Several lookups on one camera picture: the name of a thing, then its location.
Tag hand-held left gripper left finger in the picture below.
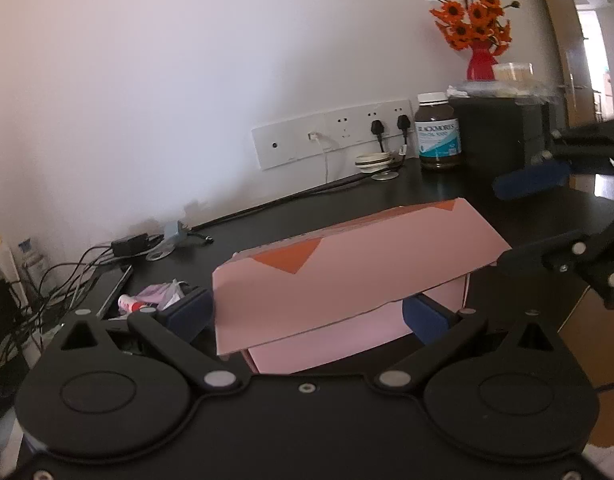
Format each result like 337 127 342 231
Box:
47 287 240 393

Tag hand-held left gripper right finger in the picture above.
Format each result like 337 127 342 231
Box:
374 292 570 393

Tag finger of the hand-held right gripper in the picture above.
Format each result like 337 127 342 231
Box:
492 117 614 202
497 205 614 311

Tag pink cardboard box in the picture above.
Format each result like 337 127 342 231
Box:
212 197 512 376

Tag black desktop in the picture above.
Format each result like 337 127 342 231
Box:
17 155 614 361

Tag clear bag of toiletries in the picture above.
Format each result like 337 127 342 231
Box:
117 279 192 318

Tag black storage box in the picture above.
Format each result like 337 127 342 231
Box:
447 96 568 186

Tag black tablet with silver edge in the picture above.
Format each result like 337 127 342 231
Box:
94 265 134 321

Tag black power adapter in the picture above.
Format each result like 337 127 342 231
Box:
111 232 150 256

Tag clear plastic tray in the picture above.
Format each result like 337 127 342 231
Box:
447 79 558 103

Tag brown supplement bottle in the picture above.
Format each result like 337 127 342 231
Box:
414 91 462 172

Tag clear cotton swab box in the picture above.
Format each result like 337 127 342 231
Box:
492 61 534 83

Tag red vase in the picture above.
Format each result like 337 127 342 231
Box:
467 42 496 82

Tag white round dish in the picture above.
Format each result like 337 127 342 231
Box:
355 152 395 173

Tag clear bottle with blue cap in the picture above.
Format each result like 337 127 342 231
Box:
17 237 50 286

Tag orange artificial flowers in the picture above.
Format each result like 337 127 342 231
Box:
423 0 522 56

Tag white tube with yellow cap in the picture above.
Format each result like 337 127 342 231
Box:
0 232 18 306

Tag black power cable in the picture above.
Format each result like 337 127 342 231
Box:
17 240 118 361

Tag black wall plug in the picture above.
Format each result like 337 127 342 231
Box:
369 119 388 153
396 114 412 161

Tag wooden door frame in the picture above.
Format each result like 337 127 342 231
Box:
529 0 614 126

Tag white wall outlet panel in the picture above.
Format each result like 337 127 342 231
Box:
251 99 415 171

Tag white plug with cable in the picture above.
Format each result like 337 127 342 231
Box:
308 131 332 183

